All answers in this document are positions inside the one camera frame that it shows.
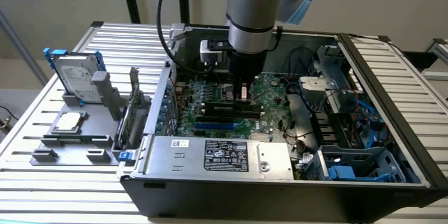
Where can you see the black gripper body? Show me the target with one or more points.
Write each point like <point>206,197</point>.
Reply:
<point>247,64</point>

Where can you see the black RAM stick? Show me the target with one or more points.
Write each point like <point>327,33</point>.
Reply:
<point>232,108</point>

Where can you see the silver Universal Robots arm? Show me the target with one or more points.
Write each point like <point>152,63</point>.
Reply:
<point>252,11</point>

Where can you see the black RAM slot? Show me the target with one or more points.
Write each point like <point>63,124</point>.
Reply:
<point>227,117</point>

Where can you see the blue expansion slot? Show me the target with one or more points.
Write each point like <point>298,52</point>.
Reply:
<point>215,126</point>

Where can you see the green motherboard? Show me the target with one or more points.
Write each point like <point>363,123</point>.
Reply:
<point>231,108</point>

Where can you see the silver chipset heatsink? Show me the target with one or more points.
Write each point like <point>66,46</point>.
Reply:
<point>260,137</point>

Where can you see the black plastic air shroud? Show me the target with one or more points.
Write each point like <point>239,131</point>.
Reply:
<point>300,119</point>

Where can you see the black open PC case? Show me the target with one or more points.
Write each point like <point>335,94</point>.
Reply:
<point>280,134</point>

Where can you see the silver power supply unit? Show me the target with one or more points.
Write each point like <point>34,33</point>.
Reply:
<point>216,157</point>

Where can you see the green graphics card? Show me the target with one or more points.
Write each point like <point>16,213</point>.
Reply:
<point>130,113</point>

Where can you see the blue plastic drive caddy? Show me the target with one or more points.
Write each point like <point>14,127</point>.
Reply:
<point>356,163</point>

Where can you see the grey parts rack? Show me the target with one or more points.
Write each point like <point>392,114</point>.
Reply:
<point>87,129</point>

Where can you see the silver CPU chip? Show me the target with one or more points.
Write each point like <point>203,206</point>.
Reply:
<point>70,122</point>

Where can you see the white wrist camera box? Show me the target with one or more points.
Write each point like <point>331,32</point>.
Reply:
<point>211,53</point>

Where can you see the hard disk with blue bracket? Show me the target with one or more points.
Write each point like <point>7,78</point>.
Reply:
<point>75,77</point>

